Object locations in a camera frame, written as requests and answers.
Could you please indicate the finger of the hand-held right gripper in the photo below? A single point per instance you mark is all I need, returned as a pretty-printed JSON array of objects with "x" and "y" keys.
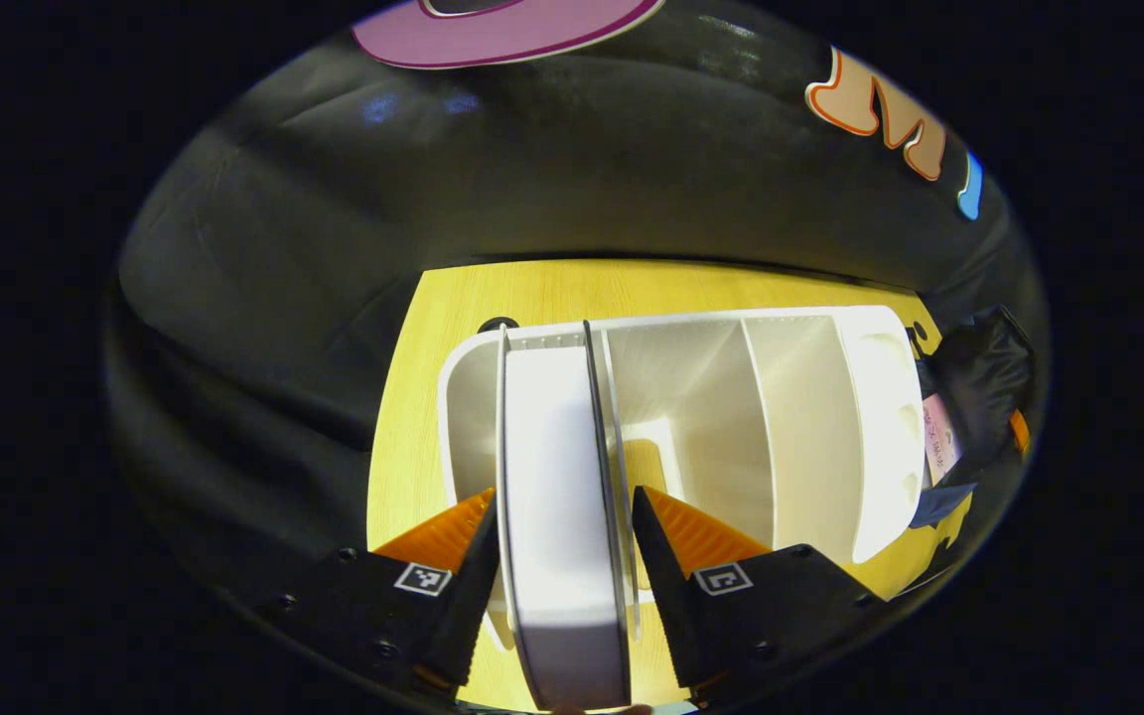
[{"x": 1020, "y": 432}]

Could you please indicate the black table grommet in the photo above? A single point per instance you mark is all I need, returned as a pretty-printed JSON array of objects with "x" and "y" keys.
[{"x": 498, "y": 324}]

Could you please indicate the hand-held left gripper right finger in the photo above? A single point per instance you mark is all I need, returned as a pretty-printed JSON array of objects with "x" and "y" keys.
[{"x": 666, "y": 596}]

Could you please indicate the black backdrop cloth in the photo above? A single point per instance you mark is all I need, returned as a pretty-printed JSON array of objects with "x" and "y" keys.
[{"x": 532, "y": 169}]

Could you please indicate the blue schoolbag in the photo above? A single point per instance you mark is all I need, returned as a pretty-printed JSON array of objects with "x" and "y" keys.
[{"x": 984, "y": 387}]

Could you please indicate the pink book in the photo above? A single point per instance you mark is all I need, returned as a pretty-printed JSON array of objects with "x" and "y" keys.
[{"x": 941, "y": 437}]

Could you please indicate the white book with dark cover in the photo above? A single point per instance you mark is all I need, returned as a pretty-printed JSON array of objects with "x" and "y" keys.
[{"x": 557, "y": 497}]

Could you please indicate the white plastic bookshelf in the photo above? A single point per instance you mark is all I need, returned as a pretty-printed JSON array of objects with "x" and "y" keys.
[{"x": 800, "y": 427}]

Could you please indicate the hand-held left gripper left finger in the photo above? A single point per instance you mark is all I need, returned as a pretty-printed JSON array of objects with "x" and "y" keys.
[{"x": 468, "y": 596}]

